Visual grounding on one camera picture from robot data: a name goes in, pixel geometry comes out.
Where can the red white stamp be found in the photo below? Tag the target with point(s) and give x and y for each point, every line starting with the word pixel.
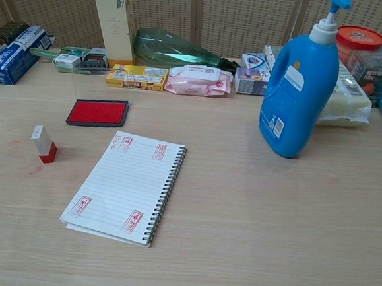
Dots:
pixel 45 144

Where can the spiral lined notebook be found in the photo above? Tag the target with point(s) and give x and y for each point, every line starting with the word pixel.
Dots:
pixel 125 184

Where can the pink wet wipes pack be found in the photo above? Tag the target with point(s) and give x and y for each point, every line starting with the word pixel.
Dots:
pixel 195 82

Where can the yellow flat box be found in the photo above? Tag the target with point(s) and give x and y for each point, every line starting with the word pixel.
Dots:
pixel 136 77

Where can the purple blue small box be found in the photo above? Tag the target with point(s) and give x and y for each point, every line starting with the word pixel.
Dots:
pixel 250 81

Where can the green plastic spray bottle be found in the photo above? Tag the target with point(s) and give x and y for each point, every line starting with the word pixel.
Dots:
pixel 165 48

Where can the red ink pad clear lid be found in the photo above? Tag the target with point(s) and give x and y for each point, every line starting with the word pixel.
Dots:
pixel 97 112

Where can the white blue soap box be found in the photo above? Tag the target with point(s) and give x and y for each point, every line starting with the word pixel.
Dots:
pixel 255 61

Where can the blue detergent pump bottle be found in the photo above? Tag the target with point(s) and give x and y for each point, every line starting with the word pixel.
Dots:
pixel 297 101

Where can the wooden folding screen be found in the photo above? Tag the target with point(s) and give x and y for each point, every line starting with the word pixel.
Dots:
pixel 237 17

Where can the tall cream orange carton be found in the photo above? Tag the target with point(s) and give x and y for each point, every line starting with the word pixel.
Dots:
pixel 112 24

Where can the small white green box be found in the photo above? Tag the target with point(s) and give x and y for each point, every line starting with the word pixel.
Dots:
pixel 66 60

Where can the clear pack of sponges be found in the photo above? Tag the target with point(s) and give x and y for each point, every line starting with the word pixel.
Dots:
pixel 346 105

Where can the clear plastic snack box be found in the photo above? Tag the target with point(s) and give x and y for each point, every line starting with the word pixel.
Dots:
pixel 373 76

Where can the blue toothpaste box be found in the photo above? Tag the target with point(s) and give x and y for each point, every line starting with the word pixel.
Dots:
pixel 12 59

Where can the orange lidded jar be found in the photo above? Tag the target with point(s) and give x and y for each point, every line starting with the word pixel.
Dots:
pixel 359 37

